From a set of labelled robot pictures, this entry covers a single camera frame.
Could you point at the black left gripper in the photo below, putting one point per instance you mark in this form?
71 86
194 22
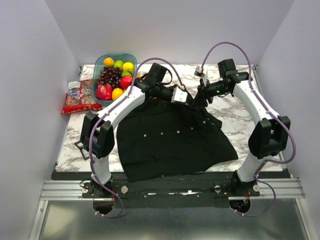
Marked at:
171 88

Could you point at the small orange fruit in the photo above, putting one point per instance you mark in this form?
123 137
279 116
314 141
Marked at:
116 93

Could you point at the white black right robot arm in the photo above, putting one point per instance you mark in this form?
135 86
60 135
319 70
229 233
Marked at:
270 135

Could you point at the red apple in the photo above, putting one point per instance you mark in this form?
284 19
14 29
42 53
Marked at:
126 81

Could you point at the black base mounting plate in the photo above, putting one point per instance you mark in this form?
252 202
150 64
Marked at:
198 190

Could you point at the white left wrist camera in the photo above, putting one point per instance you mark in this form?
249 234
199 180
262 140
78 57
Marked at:
179 96

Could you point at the pink dragon fruit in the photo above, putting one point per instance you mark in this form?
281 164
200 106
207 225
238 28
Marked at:
104 92

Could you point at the green apple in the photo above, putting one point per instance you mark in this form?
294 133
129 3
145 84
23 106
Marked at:
118 64

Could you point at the clear teal fruit container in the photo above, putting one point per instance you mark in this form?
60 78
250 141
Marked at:
125 57

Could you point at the dark purple grape bunch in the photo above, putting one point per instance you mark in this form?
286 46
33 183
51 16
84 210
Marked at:
111 76

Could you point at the aluminium frame rail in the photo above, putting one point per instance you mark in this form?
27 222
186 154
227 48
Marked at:
70 190

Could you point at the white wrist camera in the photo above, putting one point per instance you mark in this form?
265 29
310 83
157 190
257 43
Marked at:
179 96
199 72

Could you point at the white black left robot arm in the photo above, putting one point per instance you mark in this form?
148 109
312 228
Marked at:
97 133

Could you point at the black button shirt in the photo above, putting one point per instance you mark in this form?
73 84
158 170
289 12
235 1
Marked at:
159 138

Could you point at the red candy bag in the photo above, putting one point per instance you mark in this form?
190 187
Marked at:
79 98

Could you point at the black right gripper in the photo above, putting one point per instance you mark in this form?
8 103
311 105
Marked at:
204 90

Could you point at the yellow lemon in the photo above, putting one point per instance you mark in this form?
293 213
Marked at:
129 67

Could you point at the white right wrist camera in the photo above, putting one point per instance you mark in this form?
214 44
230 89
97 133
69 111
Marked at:
199 72

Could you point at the green lime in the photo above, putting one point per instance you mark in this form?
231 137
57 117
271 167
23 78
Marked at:
126 73

